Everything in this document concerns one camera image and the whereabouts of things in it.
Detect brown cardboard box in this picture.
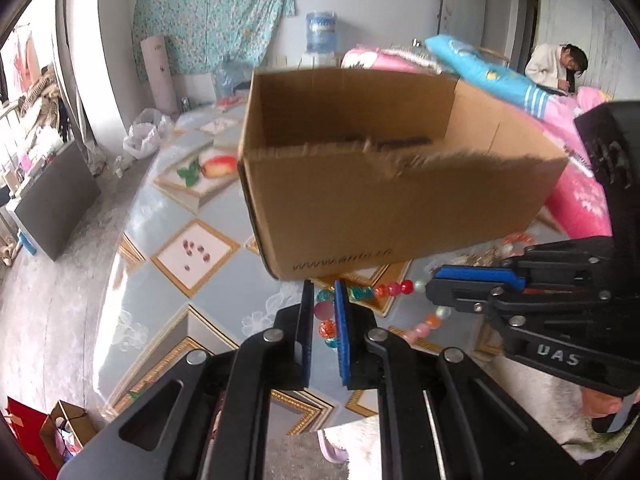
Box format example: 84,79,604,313
237,66,570,281

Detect clear plastic bag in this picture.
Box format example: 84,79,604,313
214,59,252,107

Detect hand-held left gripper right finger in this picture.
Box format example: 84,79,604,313
334,280,583,480

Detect white plastic bag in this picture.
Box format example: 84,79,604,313
122,108,175,159

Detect lilac plastic object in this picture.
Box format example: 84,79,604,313
318,429,349,464

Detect metal chain necklace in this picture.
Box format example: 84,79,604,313
450,251,503,268

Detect pink floral blanket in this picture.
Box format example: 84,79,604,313
340,44,615,240

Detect colourful bead necklace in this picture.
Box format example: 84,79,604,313
314,277,453,351

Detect grey cabinet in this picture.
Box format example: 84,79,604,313
14,139,102,262

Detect small cardboard box on floor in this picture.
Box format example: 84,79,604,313
39,400,99,462

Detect pink orange bead bracelet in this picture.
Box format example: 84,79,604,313
501,231,538,258

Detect red paper bag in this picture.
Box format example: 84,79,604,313
1,396,60,480

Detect teal floral cloth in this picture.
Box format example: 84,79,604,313
131,0,297,82

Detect person's right hand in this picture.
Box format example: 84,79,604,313
580,387,623,418

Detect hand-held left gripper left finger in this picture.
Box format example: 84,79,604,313
57,280,316,480

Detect printed tablecloth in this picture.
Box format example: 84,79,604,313
95,97,566,436

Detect person's white fluffy garment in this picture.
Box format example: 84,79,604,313
490,355,606,462

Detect blue water bottle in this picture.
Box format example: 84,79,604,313
305,11,338,56

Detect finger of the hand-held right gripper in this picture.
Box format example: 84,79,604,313
433,236,616,292
425,280,617,342

